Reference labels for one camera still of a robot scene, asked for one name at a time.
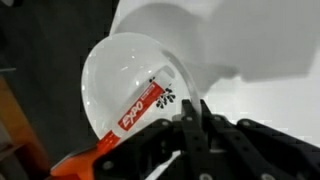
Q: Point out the red Expo marker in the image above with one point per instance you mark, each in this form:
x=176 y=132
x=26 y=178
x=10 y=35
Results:
x=148 y=99

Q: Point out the round white table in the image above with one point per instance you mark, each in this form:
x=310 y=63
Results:
x=255 y=54

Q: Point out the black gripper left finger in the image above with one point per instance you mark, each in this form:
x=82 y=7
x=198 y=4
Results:
x=165 y=150

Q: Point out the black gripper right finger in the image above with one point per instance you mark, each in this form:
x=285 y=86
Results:
x=264 y=152

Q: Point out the white bowl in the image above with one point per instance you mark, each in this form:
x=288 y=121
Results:
x=115 y=68

